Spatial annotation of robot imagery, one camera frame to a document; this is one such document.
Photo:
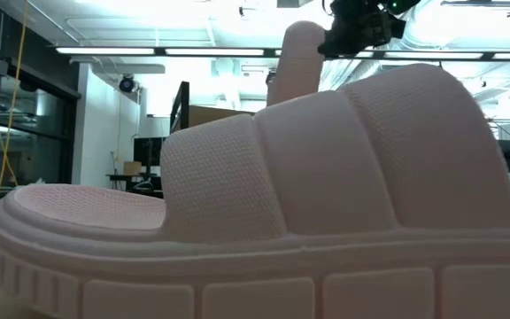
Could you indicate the black computer monitor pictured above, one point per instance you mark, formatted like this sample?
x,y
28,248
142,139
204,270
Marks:
x,y
149,150

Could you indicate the ceiling track light fixture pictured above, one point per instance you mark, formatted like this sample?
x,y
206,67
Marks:
x,y
481,2

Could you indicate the black round hanging spotlight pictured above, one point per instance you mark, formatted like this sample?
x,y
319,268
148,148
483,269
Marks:
x,y
271,77
126,84

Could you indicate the dark background desk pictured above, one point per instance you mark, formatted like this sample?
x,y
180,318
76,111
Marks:
x,y
122,177

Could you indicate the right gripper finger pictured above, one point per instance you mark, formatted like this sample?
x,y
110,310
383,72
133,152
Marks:
x,y
337,48

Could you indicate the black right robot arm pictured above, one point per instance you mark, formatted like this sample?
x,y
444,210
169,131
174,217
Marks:
x,y
399,5

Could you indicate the brown cardboard box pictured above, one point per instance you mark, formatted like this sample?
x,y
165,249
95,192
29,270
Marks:
x,y
132,168

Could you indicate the pink rubber slide sandal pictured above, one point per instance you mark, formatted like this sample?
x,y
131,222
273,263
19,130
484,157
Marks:
x,y
301,66
326,177

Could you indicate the black frame shoe shelf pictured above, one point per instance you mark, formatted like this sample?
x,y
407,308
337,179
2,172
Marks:
x,y
210,116

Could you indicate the grey overhead camera mount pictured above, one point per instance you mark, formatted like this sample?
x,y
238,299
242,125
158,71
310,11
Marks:
x,y
295,2

